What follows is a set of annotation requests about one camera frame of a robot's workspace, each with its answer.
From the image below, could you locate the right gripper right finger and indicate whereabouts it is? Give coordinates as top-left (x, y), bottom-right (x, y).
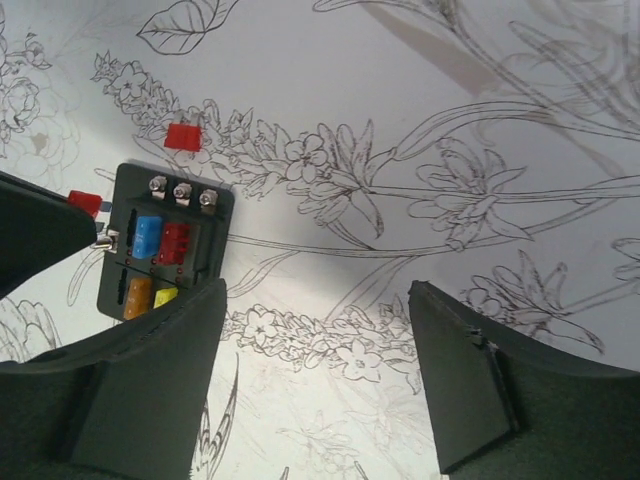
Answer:
top-left (409, 281), bottom-right (639, 474)

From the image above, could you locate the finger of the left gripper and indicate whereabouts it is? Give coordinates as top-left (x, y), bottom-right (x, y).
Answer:
top-left (1, 173), bottom-right (97, 297)

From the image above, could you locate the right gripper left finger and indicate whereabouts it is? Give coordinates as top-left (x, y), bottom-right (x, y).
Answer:
top-left (1, 279), bottom-right (226, 479)

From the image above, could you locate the red blade fuse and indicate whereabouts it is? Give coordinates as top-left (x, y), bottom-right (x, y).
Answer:
top-left (164, 113), bottom-right (202, 153)
top-left (67, 190), bottom-right (112, 218)
top-left (157, 223), bottom-right (191, 265)

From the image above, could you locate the orange blade fuse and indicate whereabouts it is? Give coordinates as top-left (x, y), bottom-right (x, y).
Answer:
top-left (123, 277), bottom-right (152, 320)

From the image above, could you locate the blue blade fuse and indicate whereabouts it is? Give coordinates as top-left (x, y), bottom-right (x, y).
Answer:
top-left (132, 216), bottom-right (163, 259)

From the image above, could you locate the yellow blade fuse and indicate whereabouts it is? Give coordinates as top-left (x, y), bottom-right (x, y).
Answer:
top-left (153, 287), bottom-right (179, 309)

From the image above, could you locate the black fuse box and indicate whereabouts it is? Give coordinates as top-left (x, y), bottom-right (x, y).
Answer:
top-left (97, 162), bottom-right (234, 322)

